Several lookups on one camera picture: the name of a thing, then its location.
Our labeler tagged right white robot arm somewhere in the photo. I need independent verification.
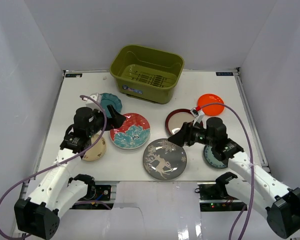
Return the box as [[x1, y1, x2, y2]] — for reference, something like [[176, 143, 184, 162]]
[[168, 117, 300, 239]]

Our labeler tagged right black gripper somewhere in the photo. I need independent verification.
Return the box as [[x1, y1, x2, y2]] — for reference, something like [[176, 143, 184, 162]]
[[168, 120, 216, 148]]

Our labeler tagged grey plate with deer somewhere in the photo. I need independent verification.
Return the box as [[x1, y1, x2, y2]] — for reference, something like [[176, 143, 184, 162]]
[[142, 138, 188, 181]]

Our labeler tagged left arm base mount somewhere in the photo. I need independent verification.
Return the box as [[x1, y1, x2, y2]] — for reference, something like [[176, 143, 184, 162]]
[[71, 184, 113, 210]]

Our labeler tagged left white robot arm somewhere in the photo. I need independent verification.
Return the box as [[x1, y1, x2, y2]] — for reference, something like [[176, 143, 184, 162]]
[[14, 105, 126, 240]]

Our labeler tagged teal scalloped plate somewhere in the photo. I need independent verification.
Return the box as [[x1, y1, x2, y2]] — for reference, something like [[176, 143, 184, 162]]
[[97, 93, 123, 118]]

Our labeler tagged cream plate with small flowers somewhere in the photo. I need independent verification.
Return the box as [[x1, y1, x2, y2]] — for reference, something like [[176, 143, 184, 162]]
[[82, 136, 107, 162]]

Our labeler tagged orange plastic plate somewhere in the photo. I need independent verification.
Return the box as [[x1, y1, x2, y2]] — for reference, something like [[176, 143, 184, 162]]
[[197, 93, 226, 117]]

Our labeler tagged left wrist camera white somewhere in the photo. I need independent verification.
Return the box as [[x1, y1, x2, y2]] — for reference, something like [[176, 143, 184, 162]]
[[80, 93, 102, 111]]

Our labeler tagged red plate with teal flower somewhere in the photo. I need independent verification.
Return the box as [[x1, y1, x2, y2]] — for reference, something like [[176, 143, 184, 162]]
[[109, 113, 151, 150]]

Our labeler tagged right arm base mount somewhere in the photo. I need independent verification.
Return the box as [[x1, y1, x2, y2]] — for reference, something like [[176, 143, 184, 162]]
[[194, 182, 245, 212]]

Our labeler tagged olive green plastic bin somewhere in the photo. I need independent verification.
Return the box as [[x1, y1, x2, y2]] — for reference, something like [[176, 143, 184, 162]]
[[109, 44, 185, 105]]

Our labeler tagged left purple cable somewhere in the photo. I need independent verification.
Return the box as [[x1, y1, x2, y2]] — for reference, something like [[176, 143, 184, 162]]
[[0, 94, 108, 238]]

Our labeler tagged blue patterned small plate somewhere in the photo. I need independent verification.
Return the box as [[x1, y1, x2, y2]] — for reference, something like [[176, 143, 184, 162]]
[[203, 145, 227, 169]]

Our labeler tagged dark red rimmed plate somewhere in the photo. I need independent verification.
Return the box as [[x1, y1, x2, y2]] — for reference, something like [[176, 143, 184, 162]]
[[165, 108, 198, 136]]

